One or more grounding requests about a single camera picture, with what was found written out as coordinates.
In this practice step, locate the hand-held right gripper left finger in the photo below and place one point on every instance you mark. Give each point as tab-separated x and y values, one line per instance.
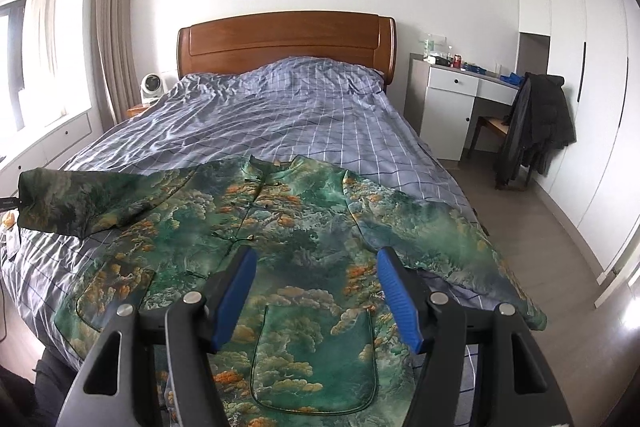
235	302

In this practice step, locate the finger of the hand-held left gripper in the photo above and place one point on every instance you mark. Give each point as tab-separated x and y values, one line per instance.
9	204

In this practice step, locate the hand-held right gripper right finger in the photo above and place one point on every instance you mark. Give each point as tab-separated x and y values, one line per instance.
397	302

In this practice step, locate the green printed jacket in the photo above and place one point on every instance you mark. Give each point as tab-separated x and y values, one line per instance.
310	227

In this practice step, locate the white window cabinet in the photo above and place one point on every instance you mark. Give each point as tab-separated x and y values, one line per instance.
45	147

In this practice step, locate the window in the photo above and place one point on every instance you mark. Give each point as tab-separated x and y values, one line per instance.
12	62

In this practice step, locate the wooden nightstand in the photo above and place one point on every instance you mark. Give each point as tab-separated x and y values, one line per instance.
136	110

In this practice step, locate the white round fan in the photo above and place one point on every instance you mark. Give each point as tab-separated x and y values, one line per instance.
151	87

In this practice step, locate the person's dark pants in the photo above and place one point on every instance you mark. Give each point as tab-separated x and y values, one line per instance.
50	387

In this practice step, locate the wooden chair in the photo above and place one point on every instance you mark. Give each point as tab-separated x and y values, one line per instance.
487	127

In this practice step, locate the beige curtain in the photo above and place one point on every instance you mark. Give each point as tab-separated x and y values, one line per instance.
115	37

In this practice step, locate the white desk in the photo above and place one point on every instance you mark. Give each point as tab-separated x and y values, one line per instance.
445	107

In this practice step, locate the bed with checked blue cover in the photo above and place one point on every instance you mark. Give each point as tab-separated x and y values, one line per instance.
300	107

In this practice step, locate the dark jackets on chair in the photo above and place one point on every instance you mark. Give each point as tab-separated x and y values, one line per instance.
540	117

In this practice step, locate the red can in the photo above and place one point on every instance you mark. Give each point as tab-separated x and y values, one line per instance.
456	61

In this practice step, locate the clear bottle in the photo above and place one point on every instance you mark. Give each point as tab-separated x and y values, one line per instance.
428	47

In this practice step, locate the wooden headboard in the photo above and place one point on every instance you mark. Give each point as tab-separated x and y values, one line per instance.
280	42

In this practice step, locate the white wardrobe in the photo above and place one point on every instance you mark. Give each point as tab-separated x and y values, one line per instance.
595	82

